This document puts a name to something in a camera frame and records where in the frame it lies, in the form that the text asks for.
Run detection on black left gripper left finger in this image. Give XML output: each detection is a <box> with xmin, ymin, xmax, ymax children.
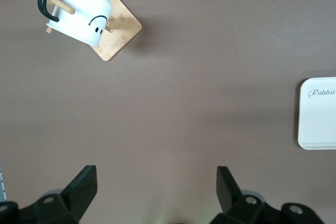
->
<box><xmin>34</xmin><ymin>165</ymin><xmax>98</xmax><ymax>224</ymax></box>

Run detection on white smiley mug black handle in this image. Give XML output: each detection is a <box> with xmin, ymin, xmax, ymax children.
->
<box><xmin>37</xmin><ymin>0</ymin><xmax>113</xmax><ymax>48</ymax></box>

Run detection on wooden mug rack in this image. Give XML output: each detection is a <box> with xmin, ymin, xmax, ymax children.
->
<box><xmin>5</xmin><ymin>0</ymin><xmax>142</xmax><ymax>62</ymax></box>

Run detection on cream rabbit print tray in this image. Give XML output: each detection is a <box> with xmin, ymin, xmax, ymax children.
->
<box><xmin>297</xmin><ymin>76</ymin><xmax>336</xmax><ymax>151</ymax></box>

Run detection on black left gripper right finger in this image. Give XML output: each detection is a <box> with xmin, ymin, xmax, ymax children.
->
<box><xmin>212</xmin><ymin>166</ymin><xmax>265</xmax><ymax>224</ymax></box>

